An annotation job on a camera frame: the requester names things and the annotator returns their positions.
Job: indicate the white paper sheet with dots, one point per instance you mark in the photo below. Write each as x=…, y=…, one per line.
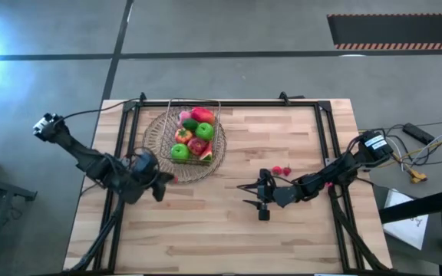
x=409, y=226

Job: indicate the red apple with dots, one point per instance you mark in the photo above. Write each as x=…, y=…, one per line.
x=197, y=146

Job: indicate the red and yellow mango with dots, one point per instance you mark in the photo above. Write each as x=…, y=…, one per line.
x=203, y=115

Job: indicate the black desk bar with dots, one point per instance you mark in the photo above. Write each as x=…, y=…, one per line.
x=420, y=205

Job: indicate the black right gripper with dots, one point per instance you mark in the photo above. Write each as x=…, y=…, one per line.
x=267, y=191

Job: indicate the watermelon slice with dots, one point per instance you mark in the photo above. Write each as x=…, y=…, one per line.
x=206, y=154

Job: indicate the black mat with hazard stripes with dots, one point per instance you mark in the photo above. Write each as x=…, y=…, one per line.
x=397, y=28

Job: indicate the dark green avocado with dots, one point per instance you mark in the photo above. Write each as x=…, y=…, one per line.
x=190, y=124

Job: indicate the black aluminium table frame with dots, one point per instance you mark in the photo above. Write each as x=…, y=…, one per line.
x=244, y=103

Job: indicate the pink round peach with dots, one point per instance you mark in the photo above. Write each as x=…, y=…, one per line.
x=183, y=117

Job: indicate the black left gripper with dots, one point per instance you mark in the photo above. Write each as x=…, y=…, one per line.
x=144, y=166

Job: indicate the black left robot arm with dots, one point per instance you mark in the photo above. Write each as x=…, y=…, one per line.
x=90, y=163

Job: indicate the orange-red tomato with green stem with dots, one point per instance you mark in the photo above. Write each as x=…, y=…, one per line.
x=183, y=136

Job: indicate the round woven wicker placemat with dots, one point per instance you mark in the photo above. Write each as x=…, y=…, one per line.
x=205, y=172

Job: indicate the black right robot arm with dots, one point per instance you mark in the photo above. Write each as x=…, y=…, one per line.
x=336, y=172

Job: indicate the bright green apple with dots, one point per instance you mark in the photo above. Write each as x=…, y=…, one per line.
x=180, y=152
x=205, y=131

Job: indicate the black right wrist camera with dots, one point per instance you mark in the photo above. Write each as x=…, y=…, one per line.
x=264, y=214

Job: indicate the black power brick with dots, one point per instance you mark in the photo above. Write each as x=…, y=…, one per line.
x=418, y=133

